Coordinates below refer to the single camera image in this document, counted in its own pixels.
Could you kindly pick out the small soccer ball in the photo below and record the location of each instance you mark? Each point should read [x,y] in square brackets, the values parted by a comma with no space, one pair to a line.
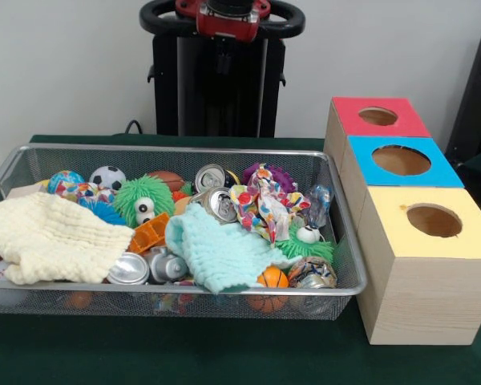
[108,176]

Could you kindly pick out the green spiky googly-eyed ball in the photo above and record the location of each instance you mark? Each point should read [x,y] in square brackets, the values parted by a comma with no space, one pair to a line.
[300,250]
[132,194]

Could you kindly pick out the small brown football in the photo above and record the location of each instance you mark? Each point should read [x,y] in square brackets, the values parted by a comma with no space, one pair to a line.
[168,179]

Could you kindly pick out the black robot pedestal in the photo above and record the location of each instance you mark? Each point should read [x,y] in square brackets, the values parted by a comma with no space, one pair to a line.
[192,88]

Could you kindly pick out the silver drink can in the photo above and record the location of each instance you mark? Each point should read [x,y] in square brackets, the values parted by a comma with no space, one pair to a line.
[218,202]

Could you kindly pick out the clear mesh bin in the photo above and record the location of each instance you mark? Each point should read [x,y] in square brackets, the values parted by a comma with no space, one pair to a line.
[344,248]

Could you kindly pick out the wooden box with three holes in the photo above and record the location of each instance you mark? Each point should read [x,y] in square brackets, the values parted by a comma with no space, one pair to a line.
[421,297]

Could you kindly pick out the mint knitted cloth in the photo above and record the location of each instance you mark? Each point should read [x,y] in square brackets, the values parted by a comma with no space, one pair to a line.
[216,248]

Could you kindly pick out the purple spiky ball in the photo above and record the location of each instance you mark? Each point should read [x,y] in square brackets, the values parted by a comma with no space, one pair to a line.
[284,178]

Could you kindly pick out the blue spiky ball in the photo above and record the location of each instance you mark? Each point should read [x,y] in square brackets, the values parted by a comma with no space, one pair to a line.
[104,210]

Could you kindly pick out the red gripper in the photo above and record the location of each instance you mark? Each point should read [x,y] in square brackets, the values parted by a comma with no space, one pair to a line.
[224,26]

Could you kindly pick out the black upright stand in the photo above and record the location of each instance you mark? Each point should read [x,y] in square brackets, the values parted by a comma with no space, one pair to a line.
[477,100]

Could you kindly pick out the colourful dotted cloth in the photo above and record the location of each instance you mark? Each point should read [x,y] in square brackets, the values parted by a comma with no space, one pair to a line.
[260,204]

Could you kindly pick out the cream knitted cloth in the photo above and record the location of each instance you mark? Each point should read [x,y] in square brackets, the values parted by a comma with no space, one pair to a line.
[52,236]

